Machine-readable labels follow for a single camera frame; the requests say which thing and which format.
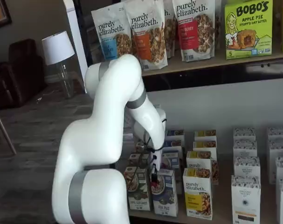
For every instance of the white shade glass lamp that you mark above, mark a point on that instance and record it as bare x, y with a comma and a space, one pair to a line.
57, 46

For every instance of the white granola bag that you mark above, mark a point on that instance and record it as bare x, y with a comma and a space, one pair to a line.
170, 30

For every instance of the dark brown leather armchair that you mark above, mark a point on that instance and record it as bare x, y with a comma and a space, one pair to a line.
22, 77

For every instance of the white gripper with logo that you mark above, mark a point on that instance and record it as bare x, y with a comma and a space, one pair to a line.
156, 161

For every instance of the red label granola bag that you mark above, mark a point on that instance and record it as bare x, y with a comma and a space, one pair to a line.
190, 35

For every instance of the blue label granola bag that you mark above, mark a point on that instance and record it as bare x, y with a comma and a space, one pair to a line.
108, 23

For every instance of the stool with wooden legs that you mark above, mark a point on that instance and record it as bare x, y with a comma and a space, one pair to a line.
1, 130

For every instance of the blue and white cereal box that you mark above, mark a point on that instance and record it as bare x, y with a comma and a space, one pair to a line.
175, 144
171, 158
176, 134
165, 200

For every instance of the dark framed wall picture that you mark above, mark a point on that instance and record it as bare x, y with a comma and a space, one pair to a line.
1, 11

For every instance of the orange label granola bag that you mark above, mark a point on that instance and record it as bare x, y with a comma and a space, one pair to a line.
143, 46

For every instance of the green and white cereal box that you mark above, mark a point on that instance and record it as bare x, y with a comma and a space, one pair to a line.
139, 147
137, 198
135, 158

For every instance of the green Bobo's apple pie box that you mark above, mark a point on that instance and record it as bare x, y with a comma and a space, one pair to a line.
248, 30

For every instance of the yellow and white granola box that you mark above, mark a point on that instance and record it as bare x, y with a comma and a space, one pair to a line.
197, 198
204, 144
205, 134
198, 161

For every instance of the black metal shelf unit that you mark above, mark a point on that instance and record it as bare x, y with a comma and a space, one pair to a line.
202, 77

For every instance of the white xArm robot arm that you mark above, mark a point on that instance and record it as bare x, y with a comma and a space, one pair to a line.
104, 116

